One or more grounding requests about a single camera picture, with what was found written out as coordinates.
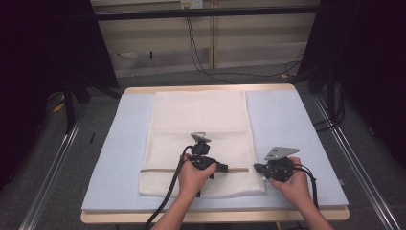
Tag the wooden table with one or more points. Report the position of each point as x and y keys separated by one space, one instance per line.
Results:
x=207 y=87

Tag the person's left hand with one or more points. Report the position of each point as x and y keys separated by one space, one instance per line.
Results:
x=194 y=180

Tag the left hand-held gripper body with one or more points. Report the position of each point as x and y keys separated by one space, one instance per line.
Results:
x=202 y=156

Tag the small black floor piece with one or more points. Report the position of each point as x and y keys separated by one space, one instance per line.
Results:
x=92 y=137

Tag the white wall outlet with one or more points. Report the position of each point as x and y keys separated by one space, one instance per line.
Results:
x=191 y=3

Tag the cream towel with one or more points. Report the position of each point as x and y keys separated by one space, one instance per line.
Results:
x=198 y=115

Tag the person's right hand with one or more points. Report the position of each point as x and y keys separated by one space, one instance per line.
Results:
x=295 y=188

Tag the black curtain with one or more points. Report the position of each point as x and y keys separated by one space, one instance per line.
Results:
x=370 y=64
x=41 y=57

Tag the black horizontal bar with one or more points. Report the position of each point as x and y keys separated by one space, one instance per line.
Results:
x=204 y=12

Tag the metal floor rail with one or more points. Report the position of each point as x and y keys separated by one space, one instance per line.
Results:
x=48 y=182
x=360 y=179

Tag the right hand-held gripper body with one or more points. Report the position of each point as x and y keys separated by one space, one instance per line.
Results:
x=279 y=166

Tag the light blue foam mat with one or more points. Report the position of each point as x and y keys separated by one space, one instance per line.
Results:
x=281 y=127

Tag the black metal stand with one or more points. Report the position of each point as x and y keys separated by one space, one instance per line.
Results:
x=69 y=108

